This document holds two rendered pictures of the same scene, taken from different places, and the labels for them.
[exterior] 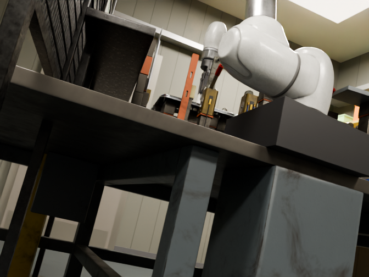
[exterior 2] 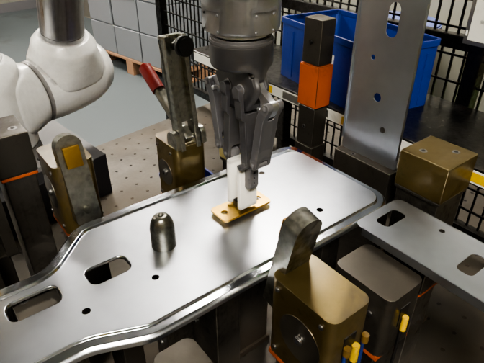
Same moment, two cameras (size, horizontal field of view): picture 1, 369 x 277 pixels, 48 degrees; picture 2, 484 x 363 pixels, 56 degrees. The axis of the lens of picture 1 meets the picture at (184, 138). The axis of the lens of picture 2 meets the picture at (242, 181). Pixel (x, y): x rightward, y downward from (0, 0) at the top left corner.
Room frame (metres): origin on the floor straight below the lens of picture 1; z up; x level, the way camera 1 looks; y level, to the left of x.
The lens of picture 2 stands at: (2.38, -0.28, 1.38)
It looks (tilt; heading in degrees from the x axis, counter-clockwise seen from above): 32 degrees down; 153
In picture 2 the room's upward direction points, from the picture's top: straight up
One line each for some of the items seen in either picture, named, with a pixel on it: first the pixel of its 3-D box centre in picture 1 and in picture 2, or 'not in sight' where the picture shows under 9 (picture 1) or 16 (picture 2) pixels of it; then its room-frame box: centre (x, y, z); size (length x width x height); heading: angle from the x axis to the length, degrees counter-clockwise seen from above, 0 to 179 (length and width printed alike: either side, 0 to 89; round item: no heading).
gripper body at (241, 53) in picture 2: (207, 71); (241, 70); (1.91, -0.03, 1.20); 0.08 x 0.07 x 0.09; 11
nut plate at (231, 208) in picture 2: not in sight; (240, 202); (1.91, -0.03, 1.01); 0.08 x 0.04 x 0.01; 101
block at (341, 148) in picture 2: (137, 125); (354, 226); (1.87, 0.23, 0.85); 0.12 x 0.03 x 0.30; 11
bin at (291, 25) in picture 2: not in sight; (351, 57); (1.64, 0.36, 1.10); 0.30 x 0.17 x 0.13; 1
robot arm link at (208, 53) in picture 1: (210, 57); (241, 6); (1.91, -0.03, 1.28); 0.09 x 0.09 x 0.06
